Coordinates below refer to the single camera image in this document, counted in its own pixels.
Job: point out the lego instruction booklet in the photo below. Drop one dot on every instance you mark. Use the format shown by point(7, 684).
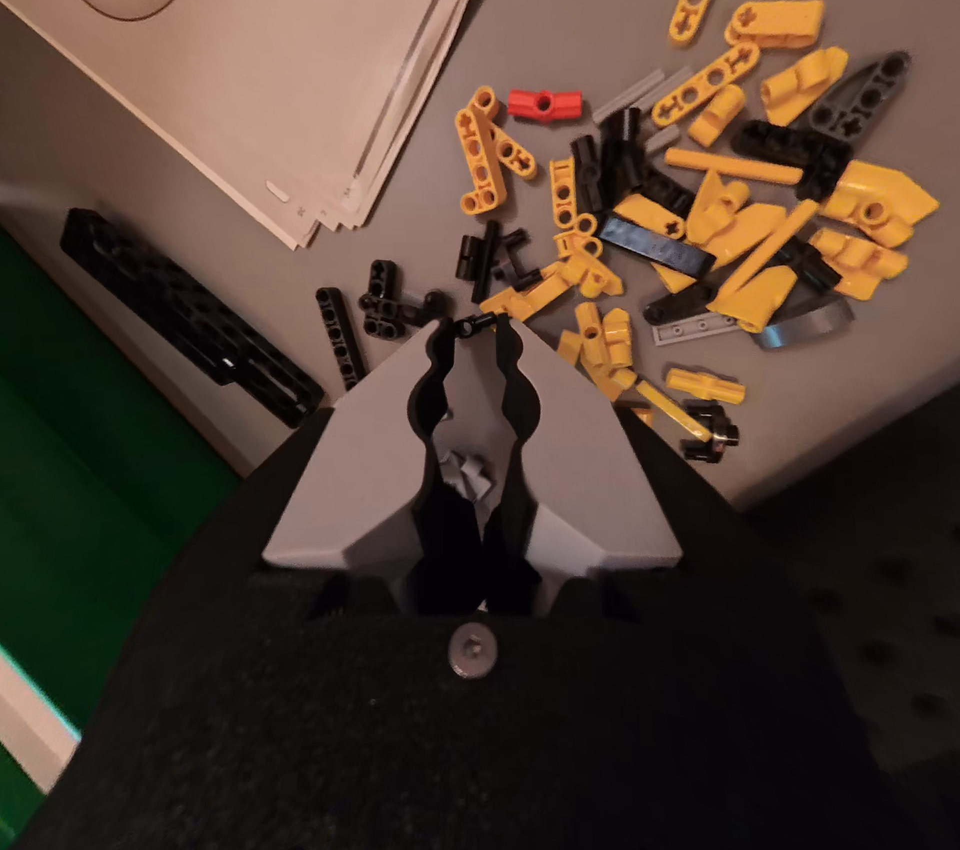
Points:
point(285, 55)

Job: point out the green plastic bin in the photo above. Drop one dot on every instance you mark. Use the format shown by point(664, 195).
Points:
point(75, 490)

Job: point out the pile of yellow black lego pieces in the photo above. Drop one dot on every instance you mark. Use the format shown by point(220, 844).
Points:
point(750, 213)

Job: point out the black lego axle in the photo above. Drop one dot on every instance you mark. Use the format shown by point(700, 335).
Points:
point(487, 261)

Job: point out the grey lego connector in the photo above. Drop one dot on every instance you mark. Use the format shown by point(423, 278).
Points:
point(484, 475)
point(454, 468)

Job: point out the black angled lego piece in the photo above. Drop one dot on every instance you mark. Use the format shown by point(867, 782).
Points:
point(427, 306)

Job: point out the black pronged lego piece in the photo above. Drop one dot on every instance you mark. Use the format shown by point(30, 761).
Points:
point(519, 258)

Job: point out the thin black lego connector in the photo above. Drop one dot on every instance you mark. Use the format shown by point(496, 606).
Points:
point(474, 325)

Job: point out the black lego cylinder connector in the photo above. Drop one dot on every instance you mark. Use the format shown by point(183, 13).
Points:
point(467, 258)

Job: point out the long black lego beam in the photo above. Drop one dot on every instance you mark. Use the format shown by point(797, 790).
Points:
point(341, 340)

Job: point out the black lego frame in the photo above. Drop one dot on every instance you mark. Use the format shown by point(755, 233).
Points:
point(277, 393)
point(135, 265)

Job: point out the red lego connector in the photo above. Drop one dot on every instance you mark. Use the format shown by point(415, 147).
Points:
point(545, 103)

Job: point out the black perforated pad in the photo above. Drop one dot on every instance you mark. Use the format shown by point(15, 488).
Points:
point(862, 565)

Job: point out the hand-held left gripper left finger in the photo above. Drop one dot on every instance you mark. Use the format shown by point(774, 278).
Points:
point(352, 490)

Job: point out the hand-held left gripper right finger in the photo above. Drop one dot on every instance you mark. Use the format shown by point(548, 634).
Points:
point(600, 490)

